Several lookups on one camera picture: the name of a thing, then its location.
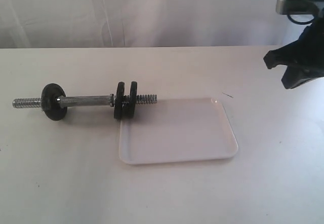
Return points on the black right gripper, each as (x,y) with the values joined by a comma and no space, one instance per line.
(309,52)

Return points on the black weight plate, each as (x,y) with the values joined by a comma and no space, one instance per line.
(128,109)

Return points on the black plate bar end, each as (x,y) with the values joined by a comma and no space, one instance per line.
(120,109)

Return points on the chrome threaded dumbbell bar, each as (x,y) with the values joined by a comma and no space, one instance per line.
(83,101)

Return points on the white rectangular plastic tray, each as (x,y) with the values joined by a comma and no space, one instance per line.
(177,130)

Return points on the white backdrop curtain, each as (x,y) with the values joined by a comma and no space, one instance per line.
(142,23)

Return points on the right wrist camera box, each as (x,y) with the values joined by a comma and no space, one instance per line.
(299,7)

